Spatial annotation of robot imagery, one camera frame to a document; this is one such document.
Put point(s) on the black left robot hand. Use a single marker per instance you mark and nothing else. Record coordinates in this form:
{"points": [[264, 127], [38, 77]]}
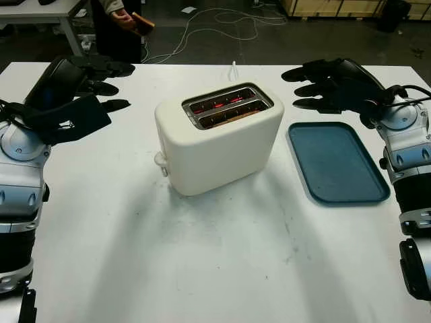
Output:
{"points": [[54, 84]]}

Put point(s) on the person's right hand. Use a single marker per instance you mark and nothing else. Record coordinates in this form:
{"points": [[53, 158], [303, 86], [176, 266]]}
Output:
{"points": [[123, 20]]}

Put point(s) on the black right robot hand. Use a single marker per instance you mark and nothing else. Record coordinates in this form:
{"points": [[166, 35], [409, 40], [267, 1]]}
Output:
{"points": [[360, 79]]}

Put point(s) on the brown toast slice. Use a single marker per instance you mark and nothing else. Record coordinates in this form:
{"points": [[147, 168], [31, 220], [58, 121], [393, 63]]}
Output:
{"points": [[144, 25]]}

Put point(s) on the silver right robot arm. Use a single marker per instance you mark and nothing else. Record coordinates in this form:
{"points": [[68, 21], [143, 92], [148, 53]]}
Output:
{"points": [[404, 141]]}

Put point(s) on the person's right forearm cream sleeve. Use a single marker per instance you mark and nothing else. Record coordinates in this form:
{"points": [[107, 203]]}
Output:
{"points": [[111, 6]]}

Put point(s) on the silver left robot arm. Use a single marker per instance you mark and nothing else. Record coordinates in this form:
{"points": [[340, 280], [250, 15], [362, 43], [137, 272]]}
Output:
{"points": [[20, 188]]}

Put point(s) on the person in cream top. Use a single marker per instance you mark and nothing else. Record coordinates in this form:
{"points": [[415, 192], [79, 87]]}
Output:
{"points": [[111, 40]]}

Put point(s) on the cream two-slot toaster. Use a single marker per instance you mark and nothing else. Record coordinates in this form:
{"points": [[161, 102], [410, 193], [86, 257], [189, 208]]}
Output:
{"points": [[219, 154]]}

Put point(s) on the white power strip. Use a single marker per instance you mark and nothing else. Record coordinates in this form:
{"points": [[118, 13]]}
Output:
{"points": [[85, 44]]}

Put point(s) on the white paper sheet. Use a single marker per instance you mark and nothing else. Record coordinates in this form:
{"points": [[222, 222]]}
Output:
{"points": [[188, 9]]}

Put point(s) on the black waste bin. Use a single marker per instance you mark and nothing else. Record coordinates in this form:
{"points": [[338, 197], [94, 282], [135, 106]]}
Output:
{"points": [[394, 15]]}

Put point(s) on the wooden crate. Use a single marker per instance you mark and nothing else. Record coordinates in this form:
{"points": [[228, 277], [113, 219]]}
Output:
{"points": [[336, 6]]}

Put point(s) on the white metal-legged desk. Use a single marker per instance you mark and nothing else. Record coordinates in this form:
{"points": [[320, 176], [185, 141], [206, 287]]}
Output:
{"points": [[37, 8]]}

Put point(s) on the blue plastic tray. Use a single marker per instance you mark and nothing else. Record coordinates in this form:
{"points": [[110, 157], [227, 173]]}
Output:
{"points": [[336, 161]]}

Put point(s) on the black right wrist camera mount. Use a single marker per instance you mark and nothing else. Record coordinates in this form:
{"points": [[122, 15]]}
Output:
{"points": [[340, 99]]}

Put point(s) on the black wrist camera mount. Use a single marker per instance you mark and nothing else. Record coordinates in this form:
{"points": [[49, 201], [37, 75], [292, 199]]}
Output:
{"points": [[340, 99], [74, 117]]}

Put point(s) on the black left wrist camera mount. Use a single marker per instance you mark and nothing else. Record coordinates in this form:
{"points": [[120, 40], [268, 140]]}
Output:
{"points": [[74, 117]]}

